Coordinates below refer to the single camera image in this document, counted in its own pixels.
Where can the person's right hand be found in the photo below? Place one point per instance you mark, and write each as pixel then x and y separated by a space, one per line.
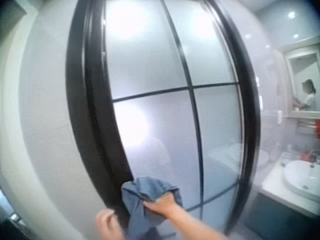
pixel 162 205

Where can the person's left hand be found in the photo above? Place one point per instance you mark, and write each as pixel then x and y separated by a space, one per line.
pixel 103 223

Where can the person's right fingers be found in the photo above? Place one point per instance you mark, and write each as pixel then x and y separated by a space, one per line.
pixel 157 201

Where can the blue cleaning cloth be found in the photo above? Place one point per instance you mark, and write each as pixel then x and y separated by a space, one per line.
pixel 140 190

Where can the white toilet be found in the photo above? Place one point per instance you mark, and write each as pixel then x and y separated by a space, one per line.
pixel 262 160

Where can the dark vanity cabinet white counter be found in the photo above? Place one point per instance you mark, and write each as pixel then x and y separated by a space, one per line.
pixel 275 212

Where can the black framed frosted glass door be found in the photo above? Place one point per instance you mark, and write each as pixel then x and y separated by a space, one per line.
pixel 155 62

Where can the white round sink basin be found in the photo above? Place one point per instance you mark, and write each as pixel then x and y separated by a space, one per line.
pixel 300 176

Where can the red item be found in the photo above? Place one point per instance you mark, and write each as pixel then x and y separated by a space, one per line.
pixel 305 155

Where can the chrome sink faucet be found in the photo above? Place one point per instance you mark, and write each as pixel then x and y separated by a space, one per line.
pixel 312 160

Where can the metal towel rack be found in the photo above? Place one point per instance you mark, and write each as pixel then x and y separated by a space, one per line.
pixel 308 126

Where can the white wall box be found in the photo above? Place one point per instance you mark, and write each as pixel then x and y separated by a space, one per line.
pixel 279 120

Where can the white framed wall mirror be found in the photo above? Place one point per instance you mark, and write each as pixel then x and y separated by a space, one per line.
pixel 303 67

